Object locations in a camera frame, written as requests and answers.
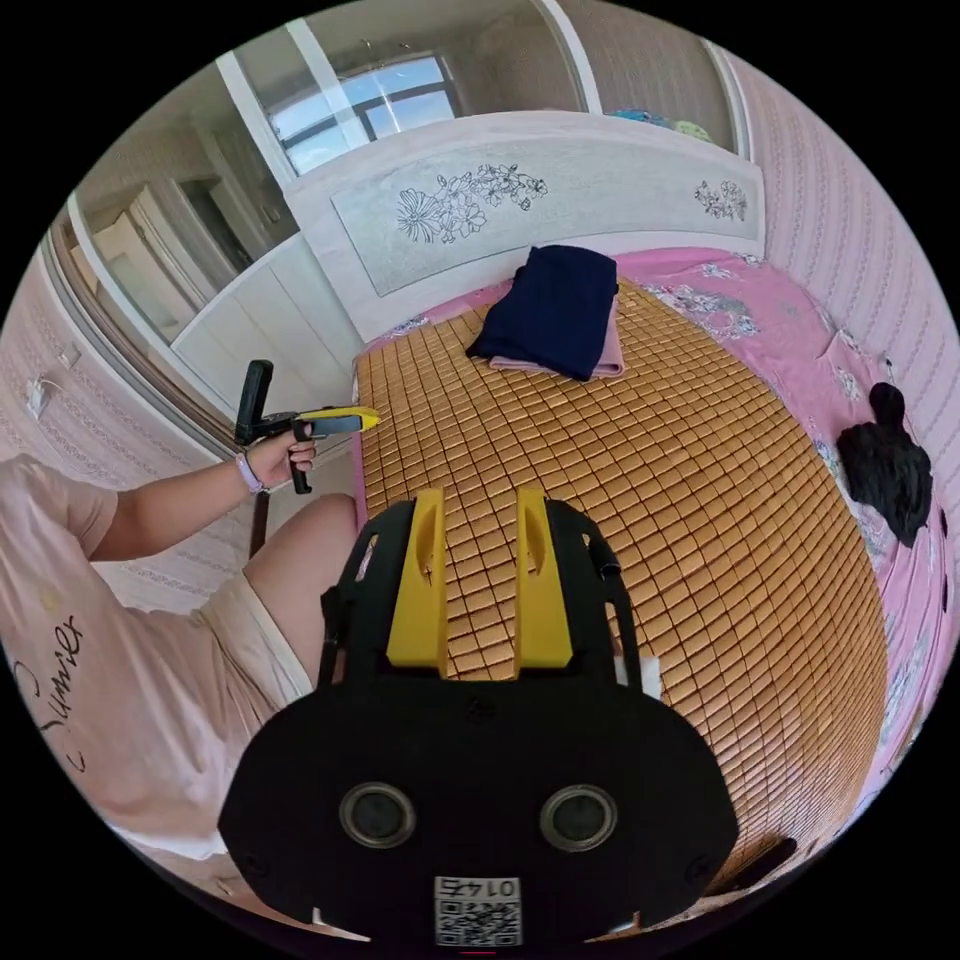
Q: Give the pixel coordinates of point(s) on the person's left hand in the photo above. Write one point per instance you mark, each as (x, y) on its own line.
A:
(279, 459)

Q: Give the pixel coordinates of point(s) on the bed with woven mat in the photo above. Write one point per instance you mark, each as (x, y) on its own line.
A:
(675, 525)

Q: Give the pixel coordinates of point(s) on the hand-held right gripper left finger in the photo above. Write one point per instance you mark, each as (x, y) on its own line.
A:
(417, 585)

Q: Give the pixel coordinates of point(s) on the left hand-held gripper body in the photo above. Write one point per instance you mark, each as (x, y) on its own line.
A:
(303, 480)

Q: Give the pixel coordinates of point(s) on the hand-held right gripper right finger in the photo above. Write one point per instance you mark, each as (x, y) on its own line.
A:
(543, 585)

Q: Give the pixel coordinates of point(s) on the person's body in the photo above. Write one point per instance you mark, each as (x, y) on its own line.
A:
(150, 675)

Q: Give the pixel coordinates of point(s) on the pile of clothes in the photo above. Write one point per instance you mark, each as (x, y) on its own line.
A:
(555, 315)

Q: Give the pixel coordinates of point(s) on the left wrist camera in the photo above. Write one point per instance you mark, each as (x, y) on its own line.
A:
(253, 397)

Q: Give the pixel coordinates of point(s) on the person's left forearm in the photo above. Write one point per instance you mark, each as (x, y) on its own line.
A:
(180, 506)

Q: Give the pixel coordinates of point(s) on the dark teal short sleeve shirt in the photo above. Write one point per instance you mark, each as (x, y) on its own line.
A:
(889, 469)

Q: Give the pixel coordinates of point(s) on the white mirrored cupboard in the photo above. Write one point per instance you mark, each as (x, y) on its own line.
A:
(255, 322)

